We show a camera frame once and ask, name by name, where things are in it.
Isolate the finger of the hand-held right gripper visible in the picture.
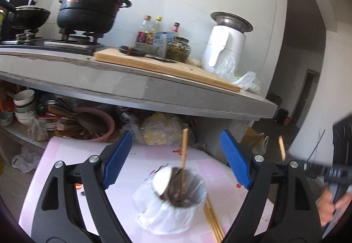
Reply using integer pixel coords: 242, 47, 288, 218
302, 162, 334, 185

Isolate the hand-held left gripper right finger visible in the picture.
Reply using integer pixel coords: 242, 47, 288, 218
220, 130, 322, 243

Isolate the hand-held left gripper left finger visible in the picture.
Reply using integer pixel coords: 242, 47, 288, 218
31, 130, 133, 243

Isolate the single bamboo chopstick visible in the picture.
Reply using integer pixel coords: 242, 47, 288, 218
178, 128, 190, 198
278, 136, 287, 163

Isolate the steel utensil holder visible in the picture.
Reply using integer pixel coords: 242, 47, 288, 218
148, 167, 207, 221

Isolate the cream round plastic ladle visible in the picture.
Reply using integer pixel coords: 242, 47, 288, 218
152, 165, 174, 199

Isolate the pile of bamboo chopsticks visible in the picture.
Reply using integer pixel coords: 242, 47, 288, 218
203, 196, 225, 243

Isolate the person's right hand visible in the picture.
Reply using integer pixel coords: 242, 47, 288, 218
316, 186, 352, 228

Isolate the cardboard box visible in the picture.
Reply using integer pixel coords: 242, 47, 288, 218
241, 127, 269, 156

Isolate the pink plastic basin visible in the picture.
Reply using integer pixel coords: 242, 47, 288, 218
72, 107, 116, 143

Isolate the bag of yellow food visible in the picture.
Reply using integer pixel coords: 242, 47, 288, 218
141, 112, 184, 146

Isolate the white plastic bag liner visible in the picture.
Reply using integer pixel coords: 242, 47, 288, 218
133, 169, 208, 235

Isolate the crumpled grey plastic bag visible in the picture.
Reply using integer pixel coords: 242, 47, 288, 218
27, 114, 49, 142

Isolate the crumpled clear plastic bag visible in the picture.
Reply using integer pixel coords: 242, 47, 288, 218
11, 146, 42, 174

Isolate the concrete counter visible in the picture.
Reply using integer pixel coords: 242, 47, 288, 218
0, 46, 278, 120

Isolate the wooden cutting board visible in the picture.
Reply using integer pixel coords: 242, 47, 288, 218
93, 46, 242, 93

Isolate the stack of ceramic bowls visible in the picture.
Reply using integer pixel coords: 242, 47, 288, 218
12, 89, 36, 126

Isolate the kitchen knife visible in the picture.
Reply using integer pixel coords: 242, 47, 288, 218
119, 45, 179, 64

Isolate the white air fryer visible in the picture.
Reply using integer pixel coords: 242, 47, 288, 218
201, 25, 246, 73

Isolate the glass jar of herbs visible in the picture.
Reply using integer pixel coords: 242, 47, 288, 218
165, 36, 191, 62

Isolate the gas stove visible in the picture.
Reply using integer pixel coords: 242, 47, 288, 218
0, 27, 109, 55

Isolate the sauce bottle with yellow cap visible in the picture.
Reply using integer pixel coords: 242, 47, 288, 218
146, 16, 163, 46

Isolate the steel basin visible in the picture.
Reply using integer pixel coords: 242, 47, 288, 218
210, 11, 253, 34

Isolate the black pot with steel lid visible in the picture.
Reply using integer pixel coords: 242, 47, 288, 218
56, 0, 132, 34

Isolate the black wok with lid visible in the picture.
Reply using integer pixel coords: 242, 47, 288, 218
0, 0, 51, 31

